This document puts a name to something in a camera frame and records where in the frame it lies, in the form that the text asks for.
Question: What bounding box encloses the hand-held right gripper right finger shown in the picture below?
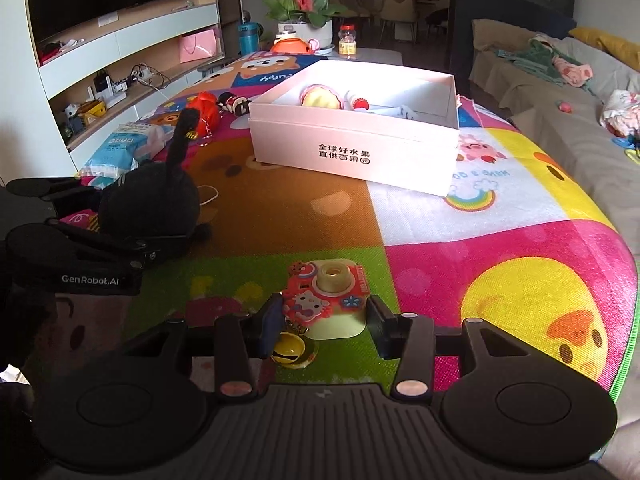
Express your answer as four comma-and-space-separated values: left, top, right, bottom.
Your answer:
366, 295, 535, 402

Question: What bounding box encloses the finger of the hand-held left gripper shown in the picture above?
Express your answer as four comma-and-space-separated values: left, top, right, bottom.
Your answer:
4, 219, 212, 271
5, 177, 102, 203

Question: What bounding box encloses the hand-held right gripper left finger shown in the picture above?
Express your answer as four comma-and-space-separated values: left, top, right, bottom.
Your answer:
119, 292, 286, 402

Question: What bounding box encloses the yellow jingle bell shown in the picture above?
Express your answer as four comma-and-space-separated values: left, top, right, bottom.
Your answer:
271, 331, 319, 370

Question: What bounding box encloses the red orange toy camera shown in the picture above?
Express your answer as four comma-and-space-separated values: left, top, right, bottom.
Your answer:
281, 259, 372, 342

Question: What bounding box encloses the black plush toy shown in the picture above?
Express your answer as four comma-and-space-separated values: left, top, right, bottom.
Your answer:
96, 106, 214, 252

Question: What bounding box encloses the blue wet wipes pack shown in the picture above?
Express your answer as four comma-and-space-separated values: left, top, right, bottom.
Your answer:
79, 120, 169, 189

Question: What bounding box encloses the red round toy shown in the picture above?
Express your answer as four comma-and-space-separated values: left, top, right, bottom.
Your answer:
188, 90, 224, 137

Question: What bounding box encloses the pink cardboard box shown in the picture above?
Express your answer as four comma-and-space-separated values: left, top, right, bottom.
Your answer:
248, 59, 461, 198

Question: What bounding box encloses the yellow pink cupcake toy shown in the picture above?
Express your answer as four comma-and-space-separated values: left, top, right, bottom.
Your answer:
299, 84, 344, 110

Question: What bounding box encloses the colourful cartoon table mat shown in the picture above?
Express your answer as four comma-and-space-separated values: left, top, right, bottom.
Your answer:
27, 49, 640, 461

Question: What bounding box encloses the white router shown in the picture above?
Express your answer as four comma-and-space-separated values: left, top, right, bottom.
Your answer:
91, 72, 127, 107

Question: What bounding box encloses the white wooden shelf unit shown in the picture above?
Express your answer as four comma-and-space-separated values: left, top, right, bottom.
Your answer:
0, 0, 242, 177

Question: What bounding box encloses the pink paper bag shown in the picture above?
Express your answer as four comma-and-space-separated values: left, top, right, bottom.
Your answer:
178, 29, 219, 64

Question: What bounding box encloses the blue water bottle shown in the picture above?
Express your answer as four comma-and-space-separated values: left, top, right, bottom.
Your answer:
237, 20, 264, 57

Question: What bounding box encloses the grey sofa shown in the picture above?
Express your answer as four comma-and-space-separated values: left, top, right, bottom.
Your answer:
470, 18, 640, 480

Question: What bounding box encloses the orange lidded bowl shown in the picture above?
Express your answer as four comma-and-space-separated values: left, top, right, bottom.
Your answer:
269, 34, 314, 56

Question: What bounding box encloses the clear jar with red lid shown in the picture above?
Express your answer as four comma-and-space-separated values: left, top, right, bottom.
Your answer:
338, 23, 357, 56

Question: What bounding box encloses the green cloth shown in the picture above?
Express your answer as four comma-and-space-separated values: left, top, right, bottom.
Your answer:
496, 36, 567, 84

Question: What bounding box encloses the dark dining chair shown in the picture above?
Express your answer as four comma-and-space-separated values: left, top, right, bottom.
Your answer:
427, 7, 451, 41

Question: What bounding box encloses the pink orchid in white pot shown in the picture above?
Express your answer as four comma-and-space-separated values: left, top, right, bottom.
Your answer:
256, 0, 347, 52

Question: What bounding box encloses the beige dining chair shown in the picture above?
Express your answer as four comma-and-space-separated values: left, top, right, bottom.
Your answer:
379, 0, 419, 44

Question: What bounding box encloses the dark cabinet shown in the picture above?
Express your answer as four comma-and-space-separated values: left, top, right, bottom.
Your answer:
449, 0, 577, 77

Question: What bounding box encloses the pink pig print cloth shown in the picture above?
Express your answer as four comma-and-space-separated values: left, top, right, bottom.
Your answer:
551, 54, 594, 87

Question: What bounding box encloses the pink white clothes pile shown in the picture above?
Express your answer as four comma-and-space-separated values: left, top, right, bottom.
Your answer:
599, 89, 640, 139

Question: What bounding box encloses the yellow cushion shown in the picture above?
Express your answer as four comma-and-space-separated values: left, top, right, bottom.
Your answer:
567, 27, 640, 72

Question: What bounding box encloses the white power strip with cables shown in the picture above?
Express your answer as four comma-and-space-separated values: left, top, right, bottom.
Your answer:
130, 62, 167, 87

